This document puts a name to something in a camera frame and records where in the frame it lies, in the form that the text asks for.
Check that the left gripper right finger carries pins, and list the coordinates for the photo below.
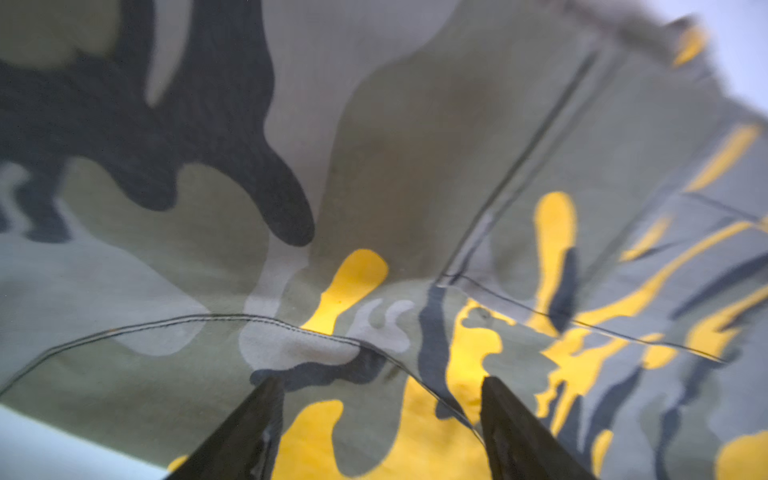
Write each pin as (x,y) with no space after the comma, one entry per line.
(518,446)

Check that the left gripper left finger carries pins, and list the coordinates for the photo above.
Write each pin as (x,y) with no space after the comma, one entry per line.
(245,445)

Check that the camouflage yellow green trousers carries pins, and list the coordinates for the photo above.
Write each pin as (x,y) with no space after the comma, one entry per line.
(381,204)

